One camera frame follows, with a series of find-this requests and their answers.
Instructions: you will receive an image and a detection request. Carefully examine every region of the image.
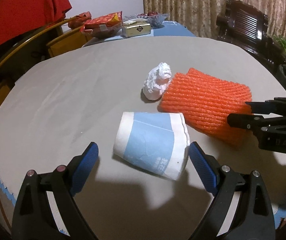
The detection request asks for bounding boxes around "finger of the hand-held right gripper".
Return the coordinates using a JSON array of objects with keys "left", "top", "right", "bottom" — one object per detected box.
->
[
  {"left": 227, "top": 112, "right": 286, "bottom": 132},
  {"left": 244, "top": 96, "right": 286, "bottom": 116}
]

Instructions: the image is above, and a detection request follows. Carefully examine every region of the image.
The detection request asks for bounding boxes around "small red snack bag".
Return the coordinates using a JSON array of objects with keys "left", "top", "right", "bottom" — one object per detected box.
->
[{"left": 68, "top": 11, "right": 92, "bottom": 29}]

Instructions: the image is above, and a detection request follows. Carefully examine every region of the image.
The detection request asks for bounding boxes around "blue and white paper cup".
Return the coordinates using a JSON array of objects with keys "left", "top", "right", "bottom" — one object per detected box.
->
[{"left": 112, "top": 111, "right": 191, "bottom": 181}]

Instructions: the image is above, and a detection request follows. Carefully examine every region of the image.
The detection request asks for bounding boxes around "glass bowl with fruit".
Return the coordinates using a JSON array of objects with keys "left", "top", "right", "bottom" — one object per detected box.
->
[{"left": 135, "top": 12, "right": 170, "bottom": 28}]

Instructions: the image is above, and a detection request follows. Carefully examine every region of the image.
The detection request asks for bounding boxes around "red cloth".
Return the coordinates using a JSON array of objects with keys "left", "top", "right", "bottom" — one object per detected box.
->
[{"left": 0, "top": 0, "right": 73, "bottom": 58}]

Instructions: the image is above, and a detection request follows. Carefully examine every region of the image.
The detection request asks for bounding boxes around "golden tissue box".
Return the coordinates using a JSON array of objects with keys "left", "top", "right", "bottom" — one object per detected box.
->
[{"left": 121, "top": 19, "right": 152, "bottom": 38}]

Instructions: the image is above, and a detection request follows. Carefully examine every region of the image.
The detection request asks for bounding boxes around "green plant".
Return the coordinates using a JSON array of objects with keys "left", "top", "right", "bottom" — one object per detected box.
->
[{"left": 272, "top": 35, "right": 286, "bottom": 53}]

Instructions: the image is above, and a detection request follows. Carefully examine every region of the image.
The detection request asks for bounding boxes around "dark wooden chair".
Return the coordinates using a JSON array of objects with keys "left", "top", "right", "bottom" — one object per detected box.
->
[{"left": 215, "top": 0, "right": 286, "bottom": 98}]

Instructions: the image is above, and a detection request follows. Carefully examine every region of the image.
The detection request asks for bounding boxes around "orange foam net sleeve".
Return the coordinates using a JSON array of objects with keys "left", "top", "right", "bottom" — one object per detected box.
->
[{"left": 157, "top": 67, "right": 253, "bottom": 149}]

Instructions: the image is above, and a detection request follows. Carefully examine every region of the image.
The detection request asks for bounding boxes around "beige patterned curtain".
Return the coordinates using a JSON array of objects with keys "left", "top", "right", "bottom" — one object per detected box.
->
[{"left": 142, "top": 0, "right": 286, "bottom": 46}]

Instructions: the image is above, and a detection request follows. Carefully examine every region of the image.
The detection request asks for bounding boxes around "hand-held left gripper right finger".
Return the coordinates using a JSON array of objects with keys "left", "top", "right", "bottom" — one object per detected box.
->
[{"left": 188, "top": 141, "right": 276, "bottom": 240}]

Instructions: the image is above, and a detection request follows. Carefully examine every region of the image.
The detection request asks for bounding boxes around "light wooden chair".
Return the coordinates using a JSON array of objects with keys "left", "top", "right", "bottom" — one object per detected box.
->
[{"left": 0, "top": 17, "right": 90, "bottom": 87}]

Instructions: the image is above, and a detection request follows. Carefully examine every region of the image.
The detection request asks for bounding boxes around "white paper ball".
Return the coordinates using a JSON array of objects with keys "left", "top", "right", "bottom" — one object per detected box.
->
[{"left": 142, "top": 62, "right": 173, "bottom": 101}]

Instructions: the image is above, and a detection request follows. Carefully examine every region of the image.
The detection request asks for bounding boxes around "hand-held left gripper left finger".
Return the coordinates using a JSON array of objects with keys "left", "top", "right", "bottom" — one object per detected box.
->
[{"left": 11, "top": 141, "right": 100, "bottom": 240}]

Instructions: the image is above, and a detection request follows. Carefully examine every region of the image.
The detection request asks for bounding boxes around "large red snack bag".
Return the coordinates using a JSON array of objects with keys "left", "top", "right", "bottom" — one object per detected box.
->
[{"left": 80, "top": 12, "right": 123, "bottom": 39}]

